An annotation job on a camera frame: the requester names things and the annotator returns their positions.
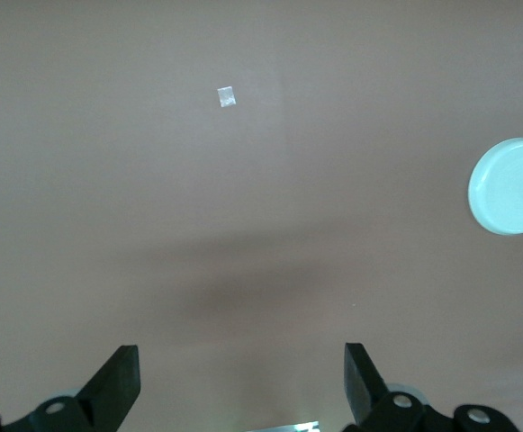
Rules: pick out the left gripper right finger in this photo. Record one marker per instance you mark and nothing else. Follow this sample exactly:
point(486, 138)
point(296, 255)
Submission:
point(378, 414)

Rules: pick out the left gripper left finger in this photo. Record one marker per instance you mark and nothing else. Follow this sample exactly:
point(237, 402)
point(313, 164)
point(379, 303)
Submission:
point(94, 405)

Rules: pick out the pale green round plate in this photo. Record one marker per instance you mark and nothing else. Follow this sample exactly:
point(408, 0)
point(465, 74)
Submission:
point(508, 189)

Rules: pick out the metal base mounting plate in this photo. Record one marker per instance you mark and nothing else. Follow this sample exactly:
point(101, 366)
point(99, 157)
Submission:
point(297, 426)

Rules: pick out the brown table cover sheet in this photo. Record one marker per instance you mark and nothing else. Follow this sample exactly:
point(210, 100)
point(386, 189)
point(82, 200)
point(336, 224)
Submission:
point(153, 202)

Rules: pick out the small square tape patch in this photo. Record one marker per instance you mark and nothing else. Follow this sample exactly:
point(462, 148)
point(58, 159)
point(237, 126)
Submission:
point(227, 97)

